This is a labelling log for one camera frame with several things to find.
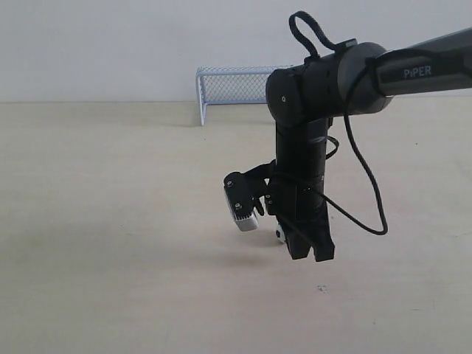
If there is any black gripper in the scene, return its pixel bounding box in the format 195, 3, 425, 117
265, 177, 336, 262

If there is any black and white soccer ball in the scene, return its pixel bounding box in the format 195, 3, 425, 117
275, 224, 286, 243

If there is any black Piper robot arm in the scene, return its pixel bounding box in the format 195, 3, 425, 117
265, 29, 471, 262

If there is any light blue mesh goal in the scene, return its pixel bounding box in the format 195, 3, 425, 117
195, 65, 292, 126

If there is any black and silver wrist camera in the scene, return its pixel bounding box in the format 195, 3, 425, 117
223, 160, 275, 232

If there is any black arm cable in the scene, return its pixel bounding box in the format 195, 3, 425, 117
288, 11, 389, 236

